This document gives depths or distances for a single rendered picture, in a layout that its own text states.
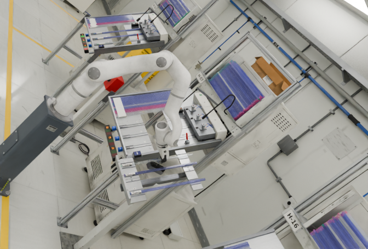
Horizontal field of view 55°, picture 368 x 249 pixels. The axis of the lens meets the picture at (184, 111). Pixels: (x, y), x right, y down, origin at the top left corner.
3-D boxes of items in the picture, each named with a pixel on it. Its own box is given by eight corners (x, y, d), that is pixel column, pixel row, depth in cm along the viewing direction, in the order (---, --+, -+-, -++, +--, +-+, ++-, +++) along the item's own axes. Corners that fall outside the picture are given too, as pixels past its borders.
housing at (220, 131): (214, 146, 268) (217, 132, 259) (191, 105, 302) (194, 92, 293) (224, 144, 270) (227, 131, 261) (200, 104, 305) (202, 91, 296)
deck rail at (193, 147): (126, 163, 245) (126, 157, 241) (126, 162, 246) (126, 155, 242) (220, 146, 267) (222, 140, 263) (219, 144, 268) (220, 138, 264)
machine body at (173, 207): (91, 228, 279) (147, 181, 264) (80, 163, 328) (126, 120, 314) (147, 243, 322) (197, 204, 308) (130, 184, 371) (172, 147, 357)
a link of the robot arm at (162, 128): (172, 140, 223) (162, 133, 227) (172, 125, 214) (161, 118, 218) (164, 148, 218) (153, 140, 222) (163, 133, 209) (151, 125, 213)
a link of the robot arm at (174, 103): (196, 102, 210) (178, 147, 218) (176, 91, 217) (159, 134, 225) (188, 103, 202) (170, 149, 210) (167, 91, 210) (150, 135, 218)
